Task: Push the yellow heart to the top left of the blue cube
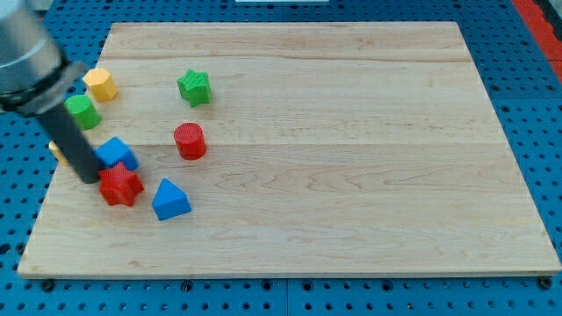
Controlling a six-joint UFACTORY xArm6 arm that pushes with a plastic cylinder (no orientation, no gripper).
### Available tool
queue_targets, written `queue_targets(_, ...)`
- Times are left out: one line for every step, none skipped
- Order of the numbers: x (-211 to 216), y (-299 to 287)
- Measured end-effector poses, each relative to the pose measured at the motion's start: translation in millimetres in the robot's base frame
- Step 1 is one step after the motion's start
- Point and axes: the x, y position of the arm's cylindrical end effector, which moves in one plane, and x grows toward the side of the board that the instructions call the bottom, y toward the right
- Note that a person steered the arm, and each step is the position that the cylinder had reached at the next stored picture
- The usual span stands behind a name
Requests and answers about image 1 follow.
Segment red cylinder block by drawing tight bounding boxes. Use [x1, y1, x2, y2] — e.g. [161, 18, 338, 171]
[174, 122, 206, 160]

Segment yellow hexagon block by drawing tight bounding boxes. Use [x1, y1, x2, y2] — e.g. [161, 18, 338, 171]
[83, 68, 119, 102]

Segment blue cube block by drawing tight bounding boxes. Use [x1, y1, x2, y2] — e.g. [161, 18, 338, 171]
[94, 137, 140, 170]

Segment green cylinder block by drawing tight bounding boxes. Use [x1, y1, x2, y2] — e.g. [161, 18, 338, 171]
[64, 95, 101, 130]

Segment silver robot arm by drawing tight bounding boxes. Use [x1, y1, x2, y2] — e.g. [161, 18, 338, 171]
[1, 0, 100, 183]

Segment green star block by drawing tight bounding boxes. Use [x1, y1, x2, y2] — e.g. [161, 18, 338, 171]
[177, 69, 211, 108]

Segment wooden board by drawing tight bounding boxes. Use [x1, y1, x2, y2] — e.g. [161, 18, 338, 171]
[18, 21, 561, 279]

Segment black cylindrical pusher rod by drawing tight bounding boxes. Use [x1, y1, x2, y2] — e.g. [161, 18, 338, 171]
[36, 104, 100, 183]

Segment red star block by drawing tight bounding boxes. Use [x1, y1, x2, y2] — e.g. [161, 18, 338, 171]
[98, 162, 144, 207]

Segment blue triangle block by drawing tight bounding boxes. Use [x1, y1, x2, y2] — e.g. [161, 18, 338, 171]
[152, 178, 191, 220]

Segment yellow heart block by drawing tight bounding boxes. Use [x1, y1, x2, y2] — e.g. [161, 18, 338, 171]
[48, 140, 69, 166]

